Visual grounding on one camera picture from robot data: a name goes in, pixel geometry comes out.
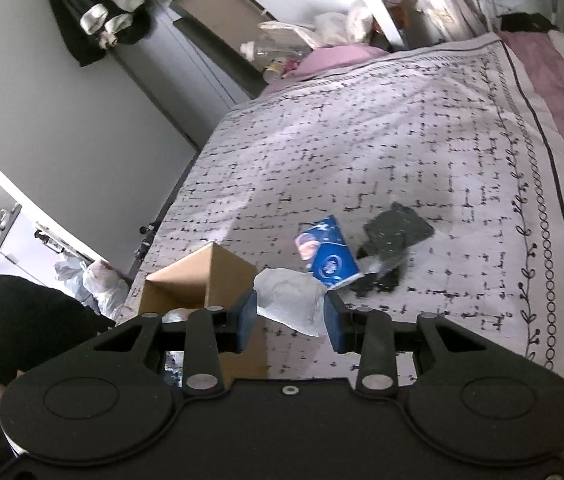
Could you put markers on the clear plastic bottle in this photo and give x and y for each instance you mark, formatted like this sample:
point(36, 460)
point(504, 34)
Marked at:
point(272, 49)

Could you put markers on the brown cardboard box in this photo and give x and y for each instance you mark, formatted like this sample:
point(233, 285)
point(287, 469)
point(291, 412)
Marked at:
point(211, 285)

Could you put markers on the black wrapper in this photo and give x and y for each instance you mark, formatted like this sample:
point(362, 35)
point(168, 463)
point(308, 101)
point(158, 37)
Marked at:
point(392, 241)

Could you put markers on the patterned white bed blanket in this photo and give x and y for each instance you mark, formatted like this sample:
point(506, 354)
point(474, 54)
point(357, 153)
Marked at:
point(362, 160)

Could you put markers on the grey door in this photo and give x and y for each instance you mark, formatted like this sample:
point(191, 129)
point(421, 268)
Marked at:
point(186, 60)

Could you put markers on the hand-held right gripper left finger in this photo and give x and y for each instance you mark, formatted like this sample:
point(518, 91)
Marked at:
point(245, 321)

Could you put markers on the white shelf unit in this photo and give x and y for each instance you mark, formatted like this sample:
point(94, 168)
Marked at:
point(412, 0)

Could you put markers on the white tissue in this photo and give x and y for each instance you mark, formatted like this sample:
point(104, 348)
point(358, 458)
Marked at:
point(288, 303)

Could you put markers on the pink pillow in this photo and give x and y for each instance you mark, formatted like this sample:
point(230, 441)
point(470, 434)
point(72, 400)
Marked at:
point(337, 58)

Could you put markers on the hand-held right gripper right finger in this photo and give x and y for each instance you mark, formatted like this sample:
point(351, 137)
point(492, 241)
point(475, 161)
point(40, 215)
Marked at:
point(335, 325)

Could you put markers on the white plastic bag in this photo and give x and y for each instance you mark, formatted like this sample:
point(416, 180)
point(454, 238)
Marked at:
point(96, 285)

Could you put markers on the blue printed tissue packet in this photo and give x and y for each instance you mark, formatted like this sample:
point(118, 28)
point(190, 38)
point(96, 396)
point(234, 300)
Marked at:
point(328, 254)

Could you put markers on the small yellow label jar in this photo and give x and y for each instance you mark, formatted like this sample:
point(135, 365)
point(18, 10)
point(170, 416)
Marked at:
point(273, 71)

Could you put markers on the black and white hanging garment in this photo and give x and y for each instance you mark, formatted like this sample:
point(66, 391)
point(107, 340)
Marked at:
point(96, 5)

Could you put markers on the black clothing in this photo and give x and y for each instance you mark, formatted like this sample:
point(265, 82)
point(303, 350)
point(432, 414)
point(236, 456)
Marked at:
point(16, 325)

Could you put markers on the brown board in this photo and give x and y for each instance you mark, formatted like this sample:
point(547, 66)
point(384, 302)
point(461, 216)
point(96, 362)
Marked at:
point(221, 30)

